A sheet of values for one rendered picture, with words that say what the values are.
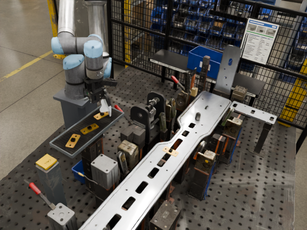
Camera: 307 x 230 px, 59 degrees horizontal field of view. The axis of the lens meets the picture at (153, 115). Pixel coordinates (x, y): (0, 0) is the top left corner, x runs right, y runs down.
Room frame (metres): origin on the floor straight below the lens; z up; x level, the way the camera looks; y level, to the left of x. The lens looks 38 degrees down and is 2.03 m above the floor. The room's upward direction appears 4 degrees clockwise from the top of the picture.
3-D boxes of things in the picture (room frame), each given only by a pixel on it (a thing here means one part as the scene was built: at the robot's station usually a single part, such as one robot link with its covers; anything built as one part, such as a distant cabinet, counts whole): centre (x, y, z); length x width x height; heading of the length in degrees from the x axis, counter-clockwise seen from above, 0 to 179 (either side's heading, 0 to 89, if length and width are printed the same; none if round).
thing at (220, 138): (1.16, -0.39, 0.84); 0.11 x 0.08 x 0.29; 61
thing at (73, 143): (0.87, 0.35, 1.17); 0.08 x 0.04 x 0.01; 172
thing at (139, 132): (1.08, 0.08, 0.89); 0.13 x 0.11 x 0.38; 61
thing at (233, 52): (1.64, -0.47, 1.17); 0.12 x 0.01 x 0.34; 61
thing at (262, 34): (1.85, -0.69, 1.30); 0.23 x 0.02 x 0.31; 61
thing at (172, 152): (1.01, -0.10, 1.01); 0.08 x 0.04 x 0.01; 61
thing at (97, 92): (1.05, 0.28, 1.34); 0.09 x 0.08 x 0.12; 140
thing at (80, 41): (1.15, 0.31, 1.50); 0.11 x 0.11 x 0.08; 11
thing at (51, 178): (0.74, 0.43, 0.92); 0.08 x 0.08 x 0.44; 61
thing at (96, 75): (1.05, 0.27, 1.42); 0.08 x 0.08 x 0.05
